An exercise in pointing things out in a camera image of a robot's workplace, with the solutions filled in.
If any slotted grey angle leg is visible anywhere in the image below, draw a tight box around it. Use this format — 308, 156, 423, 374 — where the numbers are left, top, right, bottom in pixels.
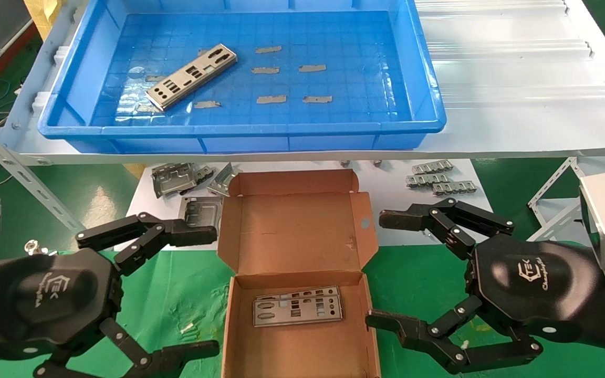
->
0, 108, 87, 233

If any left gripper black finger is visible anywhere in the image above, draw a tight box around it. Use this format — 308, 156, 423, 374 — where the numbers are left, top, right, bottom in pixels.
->
76, 212, 218, 276

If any square grey metal frame bracket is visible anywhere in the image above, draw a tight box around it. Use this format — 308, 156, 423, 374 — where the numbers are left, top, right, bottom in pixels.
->
179, 196, 223, 229

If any large grey metal bracket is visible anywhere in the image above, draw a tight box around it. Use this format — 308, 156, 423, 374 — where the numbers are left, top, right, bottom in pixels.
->
151, 163, 198, 198

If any brown cardboard box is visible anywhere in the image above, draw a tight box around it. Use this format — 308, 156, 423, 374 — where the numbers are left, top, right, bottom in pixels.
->
217, 169, 382, 378

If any slotted white angle frame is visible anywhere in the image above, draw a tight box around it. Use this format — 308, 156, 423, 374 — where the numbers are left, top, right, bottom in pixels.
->
527, 155, 605, 242

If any blue plastic tray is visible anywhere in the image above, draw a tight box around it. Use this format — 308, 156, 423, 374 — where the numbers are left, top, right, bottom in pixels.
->
38, 0, 446, 154

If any slotted grey metal strip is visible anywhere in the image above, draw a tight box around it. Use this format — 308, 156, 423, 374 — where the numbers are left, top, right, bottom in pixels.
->
432, 181, 478, 196
412, 160, 454, 175
406, 173, 450, 188

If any angled grey metal part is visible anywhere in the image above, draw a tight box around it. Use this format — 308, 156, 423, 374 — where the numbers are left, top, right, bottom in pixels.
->
208, 163, 243, 197

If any white flat board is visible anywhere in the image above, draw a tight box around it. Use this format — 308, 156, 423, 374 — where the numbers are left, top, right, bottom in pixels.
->
113, 160, 492, 251

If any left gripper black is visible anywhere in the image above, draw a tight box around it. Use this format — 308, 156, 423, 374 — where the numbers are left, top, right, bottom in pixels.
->
0, 248, 221, 378

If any silver binder clip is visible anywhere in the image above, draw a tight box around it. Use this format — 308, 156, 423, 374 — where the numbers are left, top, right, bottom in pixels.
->
25, 240, 57, 258

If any silver metal IO shield plate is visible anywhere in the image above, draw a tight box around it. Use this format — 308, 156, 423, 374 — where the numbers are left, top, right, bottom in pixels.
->
265, 286, 341, 304
253, 295, 343, 328
145, 44, 238, 112

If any green cloth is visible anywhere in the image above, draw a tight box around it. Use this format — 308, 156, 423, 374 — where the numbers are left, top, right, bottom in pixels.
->
0, 243, 605, 378

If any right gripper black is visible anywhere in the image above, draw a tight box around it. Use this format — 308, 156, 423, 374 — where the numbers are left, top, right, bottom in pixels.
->
366, 197, 603, 374

